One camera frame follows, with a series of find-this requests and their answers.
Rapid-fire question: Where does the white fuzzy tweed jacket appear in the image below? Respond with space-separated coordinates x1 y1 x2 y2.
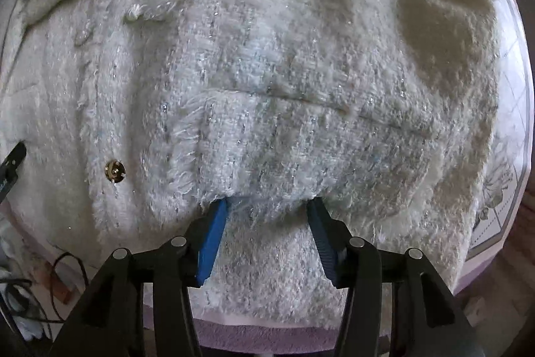
0 0 503 331

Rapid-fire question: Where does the black cable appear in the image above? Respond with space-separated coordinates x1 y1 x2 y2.
0 251 91 341

